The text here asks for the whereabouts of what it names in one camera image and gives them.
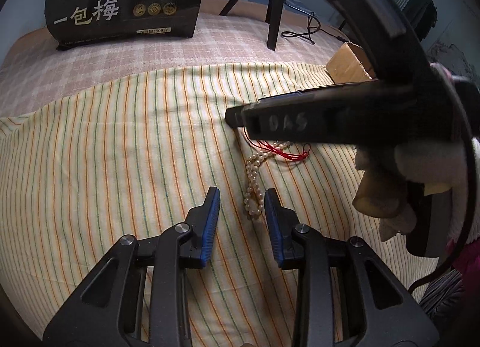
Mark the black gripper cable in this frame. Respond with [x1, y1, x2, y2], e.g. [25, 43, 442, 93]
[407, 133, 475, 293]

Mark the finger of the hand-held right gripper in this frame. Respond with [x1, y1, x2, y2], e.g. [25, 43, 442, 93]
[305, 0, 448, 86]
[225, 82, 470, 146]

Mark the grey striped clothing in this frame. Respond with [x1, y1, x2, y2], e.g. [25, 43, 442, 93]
[416, 268, 470, 318]

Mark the black cable with switch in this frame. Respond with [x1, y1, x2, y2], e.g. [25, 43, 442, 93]
[281, 11, 349, 46]

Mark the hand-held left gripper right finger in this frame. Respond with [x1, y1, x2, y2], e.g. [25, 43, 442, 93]
[263, 189, 439, 347]

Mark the yellow striped bed sheet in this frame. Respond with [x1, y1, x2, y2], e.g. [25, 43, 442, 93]
[0, 62, 443, 347]

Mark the white bead necklace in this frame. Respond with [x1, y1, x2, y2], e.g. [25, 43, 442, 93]
[244, 140, 291, 221]

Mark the cardboard box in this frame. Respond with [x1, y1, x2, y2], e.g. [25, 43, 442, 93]
[325, 42, 379, 83]

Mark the black snack bag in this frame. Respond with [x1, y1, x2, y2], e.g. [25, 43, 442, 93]
[44, 0, 211, 51]

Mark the black garment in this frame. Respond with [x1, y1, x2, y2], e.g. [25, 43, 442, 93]
[408, 0, 438, 38]

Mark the person's right hand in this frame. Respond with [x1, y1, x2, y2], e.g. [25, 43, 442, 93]
[352, 137, 480, 246]

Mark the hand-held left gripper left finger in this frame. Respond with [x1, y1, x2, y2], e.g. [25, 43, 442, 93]
[43, 186, 221, 347]

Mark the black tripod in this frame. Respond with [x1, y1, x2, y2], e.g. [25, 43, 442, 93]
[218, 0, 291, 52]

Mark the pink checked blanket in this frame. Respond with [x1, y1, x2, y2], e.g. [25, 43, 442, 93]
[0, 11, 361, 119]

